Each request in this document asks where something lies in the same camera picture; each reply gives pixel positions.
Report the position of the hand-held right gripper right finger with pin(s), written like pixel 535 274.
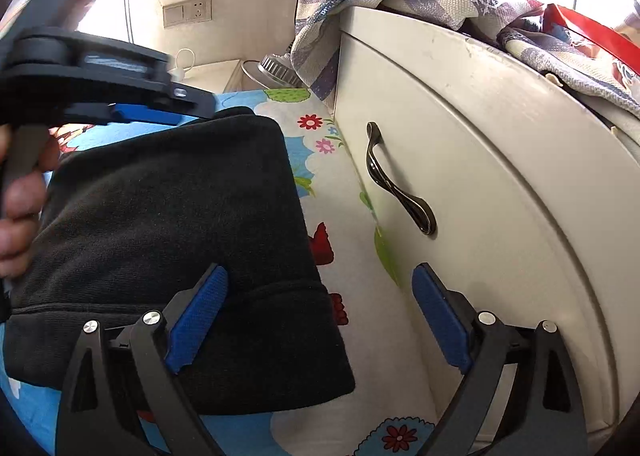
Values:
pixel 440 321

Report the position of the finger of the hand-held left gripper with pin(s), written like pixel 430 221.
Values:
pixel 145 113

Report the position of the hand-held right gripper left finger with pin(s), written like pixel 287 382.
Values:
pixel 195 321

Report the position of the black pants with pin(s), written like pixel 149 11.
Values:
pixel 165 216

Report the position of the person's left hand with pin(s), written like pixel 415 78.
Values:
pixel 20 206

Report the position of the white bedside table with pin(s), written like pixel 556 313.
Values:
pixel 215 73

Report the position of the blue cartoon printed bed sheet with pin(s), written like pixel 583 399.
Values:
pixel 340 256

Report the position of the metallic round fan base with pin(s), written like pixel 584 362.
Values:
pixel 272 70

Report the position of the white cabinet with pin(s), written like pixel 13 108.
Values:
pixel 500 186

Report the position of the wall socket panel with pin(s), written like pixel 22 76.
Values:
pixel 187 11

